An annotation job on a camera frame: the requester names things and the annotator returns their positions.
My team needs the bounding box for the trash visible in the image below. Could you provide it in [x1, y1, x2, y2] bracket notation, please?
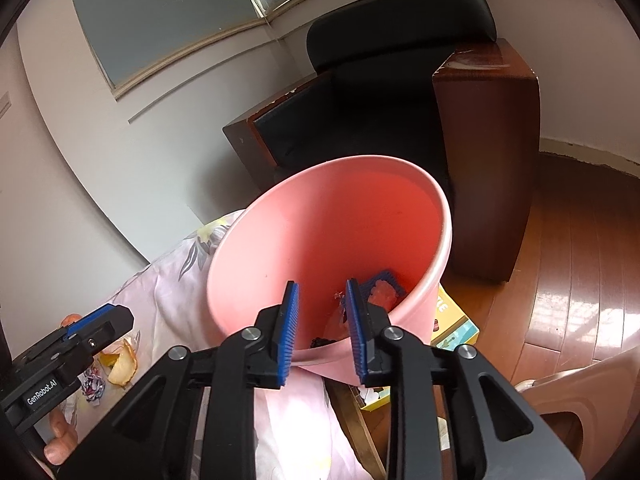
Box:
[367, 270, 406, 306]

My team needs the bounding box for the person's left hand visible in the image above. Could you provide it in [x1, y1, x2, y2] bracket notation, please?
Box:
[44, 401, 80, 463]

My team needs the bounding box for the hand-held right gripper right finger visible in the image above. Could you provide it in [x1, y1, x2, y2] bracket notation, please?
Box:
[345, 277, 586, 480]

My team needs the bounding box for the red foam net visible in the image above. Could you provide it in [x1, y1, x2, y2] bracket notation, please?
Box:
[367, 285, 401, 308]

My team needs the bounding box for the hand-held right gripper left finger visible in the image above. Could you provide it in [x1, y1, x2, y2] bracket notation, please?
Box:
[57, 281, 301, 480]

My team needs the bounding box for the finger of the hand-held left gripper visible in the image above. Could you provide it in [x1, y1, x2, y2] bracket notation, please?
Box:
[65, 304, 135, 361]

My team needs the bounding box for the black wooden armchair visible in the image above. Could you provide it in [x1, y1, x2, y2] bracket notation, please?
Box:
[222, 0, 541, 283]

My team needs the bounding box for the small patterned wrapper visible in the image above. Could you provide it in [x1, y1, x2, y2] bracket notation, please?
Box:
[80, 367, 106, 403]

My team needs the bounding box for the frosted glass window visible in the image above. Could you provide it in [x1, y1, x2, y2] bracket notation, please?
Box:
[65, 0, 426, 101]

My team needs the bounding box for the orange peel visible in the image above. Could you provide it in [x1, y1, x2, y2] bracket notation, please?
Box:
[97, 337, 138, 386]

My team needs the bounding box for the pink plastic bucket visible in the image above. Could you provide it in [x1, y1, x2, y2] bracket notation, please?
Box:
[206, 156, 453, 386]

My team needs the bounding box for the colourful cardboard box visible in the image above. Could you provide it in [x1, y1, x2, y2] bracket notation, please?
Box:
[360, 285, 481, 413]

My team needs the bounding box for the beige plastic chair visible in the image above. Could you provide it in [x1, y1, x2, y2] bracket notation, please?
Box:
[515, 345, 640, 480]

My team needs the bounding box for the floral pink tablecloth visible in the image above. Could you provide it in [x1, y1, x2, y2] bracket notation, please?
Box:
[10, 210, 371, 480]

